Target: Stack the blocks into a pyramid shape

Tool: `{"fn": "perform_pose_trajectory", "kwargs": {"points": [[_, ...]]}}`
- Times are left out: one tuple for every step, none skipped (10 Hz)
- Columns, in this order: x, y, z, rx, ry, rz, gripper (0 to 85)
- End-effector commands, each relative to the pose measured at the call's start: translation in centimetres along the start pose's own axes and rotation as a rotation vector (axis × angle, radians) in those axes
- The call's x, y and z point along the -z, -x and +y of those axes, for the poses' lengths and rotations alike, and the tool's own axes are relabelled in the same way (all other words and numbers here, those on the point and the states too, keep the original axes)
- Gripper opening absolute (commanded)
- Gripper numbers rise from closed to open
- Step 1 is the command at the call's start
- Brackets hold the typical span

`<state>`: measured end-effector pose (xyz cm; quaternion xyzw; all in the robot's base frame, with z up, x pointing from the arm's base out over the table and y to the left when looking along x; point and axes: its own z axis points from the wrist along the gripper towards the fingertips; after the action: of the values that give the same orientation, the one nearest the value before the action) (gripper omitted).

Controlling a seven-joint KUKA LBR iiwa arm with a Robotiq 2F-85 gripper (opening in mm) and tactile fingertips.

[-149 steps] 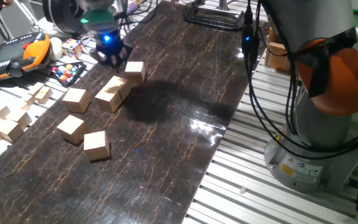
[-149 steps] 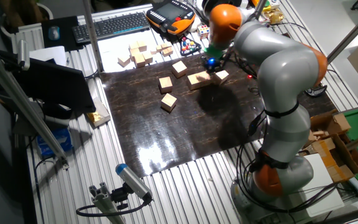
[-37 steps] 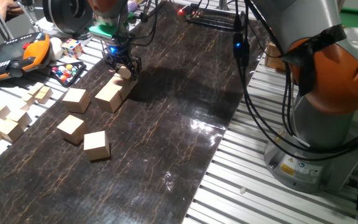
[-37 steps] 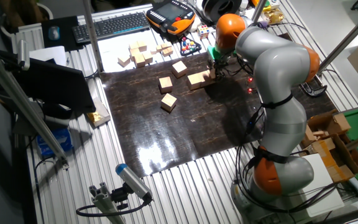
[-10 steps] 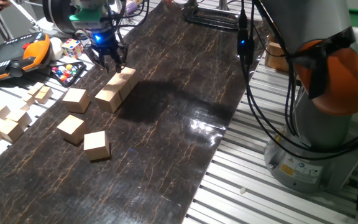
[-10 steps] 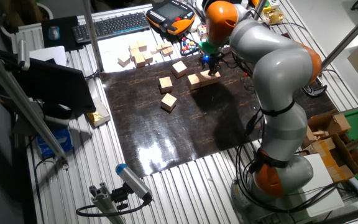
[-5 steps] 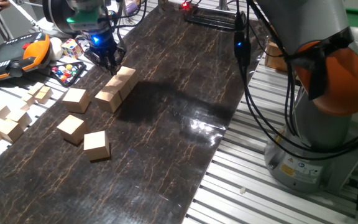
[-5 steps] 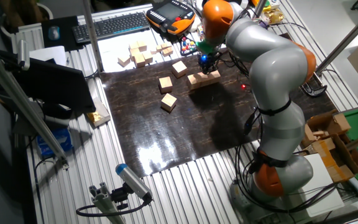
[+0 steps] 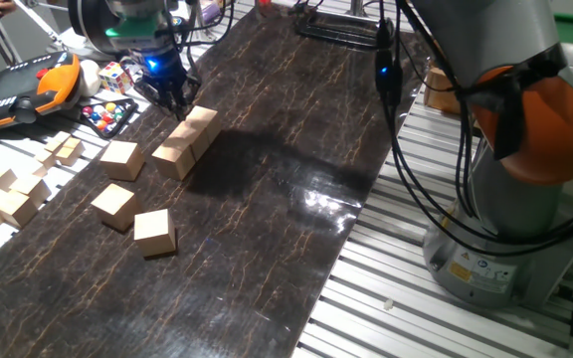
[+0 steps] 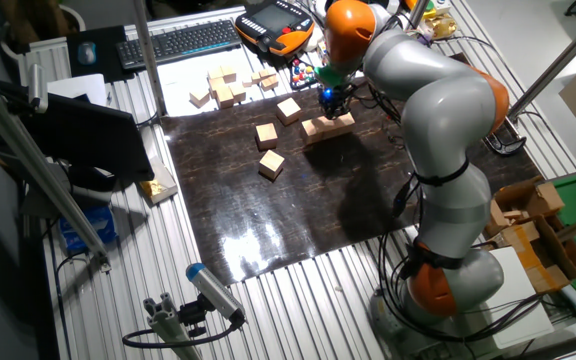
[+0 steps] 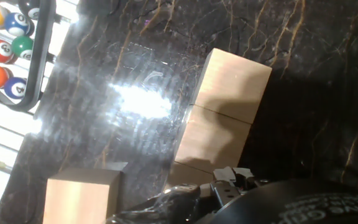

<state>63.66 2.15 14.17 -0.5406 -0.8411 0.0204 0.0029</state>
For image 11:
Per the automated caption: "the green billiard ball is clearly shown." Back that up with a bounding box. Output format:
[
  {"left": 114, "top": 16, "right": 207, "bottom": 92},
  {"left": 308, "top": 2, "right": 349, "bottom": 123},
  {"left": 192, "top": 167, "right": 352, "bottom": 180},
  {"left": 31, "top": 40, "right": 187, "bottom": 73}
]
[{"left": 11, "top": 35, "right": 34, "bottom": 62}]

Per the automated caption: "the blue billiard ball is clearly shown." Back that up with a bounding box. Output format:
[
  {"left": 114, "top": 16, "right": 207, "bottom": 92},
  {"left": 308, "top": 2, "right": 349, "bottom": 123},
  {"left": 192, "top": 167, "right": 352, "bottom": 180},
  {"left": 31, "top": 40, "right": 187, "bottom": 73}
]
[
  {"left": 4, "top": 77, "right": 28, "bottom": 100},
  {"left": 4, "top": 11, "right": 32, "bottom": 37}
]

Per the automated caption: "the black triangle ball rack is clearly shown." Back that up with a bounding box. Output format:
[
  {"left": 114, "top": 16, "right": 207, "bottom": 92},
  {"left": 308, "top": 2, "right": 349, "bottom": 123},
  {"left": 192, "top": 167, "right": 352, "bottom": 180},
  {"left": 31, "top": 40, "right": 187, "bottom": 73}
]
[{"left": 0, "top": 0, "right": 57, "bottom": 113}]

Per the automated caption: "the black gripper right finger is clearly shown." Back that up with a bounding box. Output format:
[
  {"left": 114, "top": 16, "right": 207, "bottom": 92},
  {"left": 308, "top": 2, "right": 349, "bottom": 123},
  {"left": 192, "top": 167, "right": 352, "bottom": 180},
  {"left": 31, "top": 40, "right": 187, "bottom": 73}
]
[{"left": 232, "top": 167, "right": 255, "bottom": 189}]

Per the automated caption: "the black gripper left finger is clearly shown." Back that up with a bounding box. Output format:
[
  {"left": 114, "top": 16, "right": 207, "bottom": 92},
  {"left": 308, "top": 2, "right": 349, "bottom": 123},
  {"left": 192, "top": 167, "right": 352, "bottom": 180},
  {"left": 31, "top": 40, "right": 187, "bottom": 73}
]
[{"left": 210, "top": 166, "right": 241, "bottom": 208}]

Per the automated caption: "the dark marble pattern mat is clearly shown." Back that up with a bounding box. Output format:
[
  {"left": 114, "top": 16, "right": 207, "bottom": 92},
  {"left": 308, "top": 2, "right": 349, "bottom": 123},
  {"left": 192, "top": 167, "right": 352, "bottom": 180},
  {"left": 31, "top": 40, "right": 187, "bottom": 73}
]
[{"left": 0, "top": 0, "right": 358, "bottom": 224}]

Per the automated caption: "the large wooden cube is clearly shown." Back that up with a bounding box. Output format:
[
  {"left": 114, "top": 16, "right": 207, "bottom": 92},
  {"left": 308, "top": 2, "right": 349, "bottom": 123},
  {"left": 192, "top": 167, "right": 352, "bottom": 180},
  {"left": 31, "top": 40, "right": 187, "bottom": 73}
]
[
  {"left": 174, "top": 104, "right": 252, "bottom": 174},
  {"left": 163, "top": 161, "right": 214, "bottom": 192},
  {"left": 194, "top": 47, "right": 273, "bottom": 125},
  {"left": 42, "top": 161, "right": 129, "bottom": 224}
]

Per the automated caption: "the black billiard ball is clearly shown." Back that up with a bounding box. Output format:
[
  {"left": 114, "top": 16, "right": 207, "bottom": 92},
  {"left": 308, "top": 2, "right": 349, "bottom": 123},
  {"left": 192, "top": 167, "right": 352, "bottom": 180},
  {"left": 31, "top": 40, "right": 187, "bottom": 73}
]
[{"left": 19, "top": 0, "right": 42, "bottom": 21}]

